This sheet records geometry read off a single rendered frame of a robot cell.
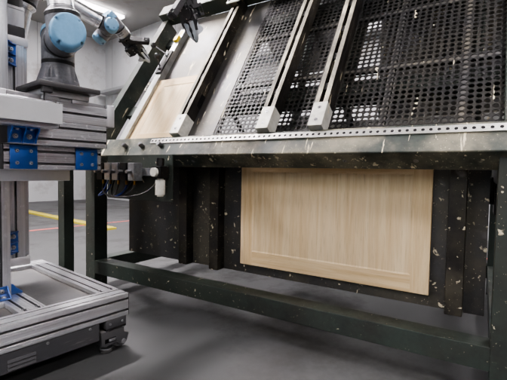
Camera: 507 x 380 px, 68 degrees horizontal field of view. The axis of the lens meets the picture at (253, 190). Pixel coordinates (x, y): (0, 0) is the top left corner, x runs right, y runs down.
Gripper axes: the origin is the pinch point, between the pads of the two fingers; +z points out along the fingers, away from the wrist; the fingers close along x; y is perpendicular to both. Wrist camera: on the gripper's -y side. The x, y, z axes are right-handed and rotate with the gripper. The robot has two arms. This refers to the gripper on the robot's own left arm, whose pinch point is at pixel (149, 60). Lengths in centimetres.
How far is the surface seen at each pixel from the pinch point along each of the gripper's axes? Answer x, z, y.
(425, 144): 121, 7, -130
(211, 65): 25, 6, -43
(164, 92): 23.2, 10.6, -7.2
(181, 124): 65, 5, -27
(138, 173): 88, 6, -3
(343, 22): 38, 6, -117
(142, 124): 44.6, 10.4, 5.8
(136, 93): 4.5, 14.9, 21.4
